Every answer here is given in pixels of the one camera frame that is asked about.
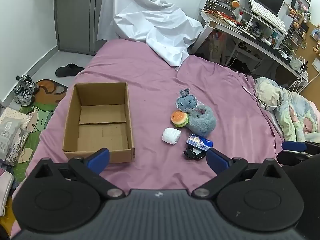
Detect grey-blue fluffy slipper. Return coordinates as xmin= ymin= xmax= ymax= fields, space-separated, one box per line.
xmin=187 ymin=105 xmax=217 ymax=137

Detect cartoon floor mat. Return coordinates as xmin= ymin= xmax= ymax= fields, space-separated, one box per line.
xmin=12 ymin=79 xmax=68 ymax=180

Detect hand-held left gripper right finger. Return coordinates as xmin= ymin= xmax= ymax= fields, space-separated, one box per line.
xmin=191 ymin=147 xmax=290 ymax=200

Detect black scrunchie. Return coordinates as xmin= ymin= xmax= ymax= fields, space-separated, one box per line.
xmin=184 ymin=147 xmax=208 ymax=160

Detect blue snack packet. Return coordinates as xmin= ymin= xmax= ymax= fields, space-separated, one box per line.
xmin=186 ymin=134 xmax=214 ymax=152

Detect white drawer organizer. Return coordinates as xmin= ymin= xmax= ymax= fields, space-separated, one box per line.
xmin=204 ymin=0 xmax=238 ymax=13

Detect pink white pouch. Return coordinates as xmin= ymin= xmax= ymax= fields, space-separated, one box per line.
xmin=0 ymin=172 xmax=14 ymax=217

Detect brown cardboard box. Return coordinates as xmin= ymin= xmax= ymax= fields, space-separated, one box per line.
xmin=62 ymin=82 xmax=135 ymax=164

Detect white monitor riser shelf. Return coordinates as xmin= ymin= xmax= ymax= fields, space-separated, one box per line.
xmin=239 ymin=7 xmax=288 ymax=48

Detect white keyboard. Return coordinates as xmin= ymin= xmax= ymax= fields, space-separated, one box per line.
xmin=250 ymin=0 xmax=288 ymax=34

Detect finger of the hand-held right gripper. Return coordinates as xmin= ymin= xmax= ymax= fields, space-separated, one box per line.
xmin=282 ymin=140 xmax=320 ymax=153
xmin=277 ymin=150 xmax=320 ymax=166

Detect white soft bundle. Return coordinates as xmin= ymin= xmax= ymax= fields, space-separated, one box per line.
xmin=162 ymin=127 xmax=182 ymax=145

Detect white cover cloth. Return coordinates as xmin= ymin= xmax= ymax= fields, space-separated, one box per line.
xmin=97 ymin=0 xmax=203 ymax=67

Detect printed pastel blanket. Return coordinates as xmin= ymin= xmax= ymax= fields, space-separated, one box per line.
xmin=254 ymin=76 xmax=320 ymax=143

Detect small white gift bag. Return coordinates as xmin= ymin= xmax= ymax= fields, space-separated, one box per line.
xmin=289 ymin=57 xmax=303 ymax=71

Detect white desk with black top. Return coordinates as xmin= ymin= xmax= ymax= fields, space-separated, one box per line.
xmin=191 ymin=9 xmax=308 ymax=80

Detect zebra patterned bag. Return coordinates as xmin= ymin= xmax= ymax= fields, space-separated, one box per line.
xmin=5 ymin=127 xmax=30 ymax=166

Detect grey striped sneaker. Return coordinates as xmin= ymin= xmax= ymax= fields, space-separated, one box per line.
xmin=16 ymin=74 xmax=40 ymax=93
xmin=14 ymin=86 xmax=33 ymax=105

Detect beige dotted cloth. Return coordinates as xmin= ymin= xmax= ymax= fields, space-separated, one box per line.
xmin=0 ymin=107 xmax=30 ymax=130

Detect denim plush toy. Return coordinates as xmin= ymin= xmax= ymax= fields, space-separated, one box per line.
xmin=174 ymin=88 xmax=199 ymax=113

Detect black slipper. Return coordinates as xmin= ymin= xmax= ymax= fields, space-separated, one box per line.
xmin=55 ymin=63 xmax=85 ymax=77

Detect burger plush toy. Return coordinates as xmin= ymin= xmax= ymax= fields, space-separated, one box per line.
xmin=171 ymin=110 xmax=190 ymax=128

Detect white charging cable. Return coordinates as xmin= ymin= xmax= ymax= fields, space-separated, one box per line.
xmin=242 ymin=86 xmax=288 ymax=112

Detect grey wardrobe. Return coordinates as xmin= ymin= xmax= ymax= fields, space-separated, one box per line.
xmin=54 ymin=0 xmax=115 ymax=56

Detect brown paper bag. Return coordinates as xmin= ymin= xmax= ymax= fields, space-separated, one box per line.
xmin=209 ymin=30 xmax=227 ymax=63

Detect picture frame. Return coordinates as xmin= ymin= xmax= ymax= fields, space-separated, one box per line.
xmin=290 ymin=0 xmax=310 ymax=13

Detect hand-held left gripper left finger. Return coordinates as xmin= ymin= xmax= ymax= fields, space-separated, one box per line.
xmin=30 ymin=147 xmax=126 ymax=200

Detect grey plastic package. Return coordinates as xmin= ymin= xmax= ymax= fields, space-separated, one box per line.
xmin=0 ymin=117 xmax=23 ymax=161

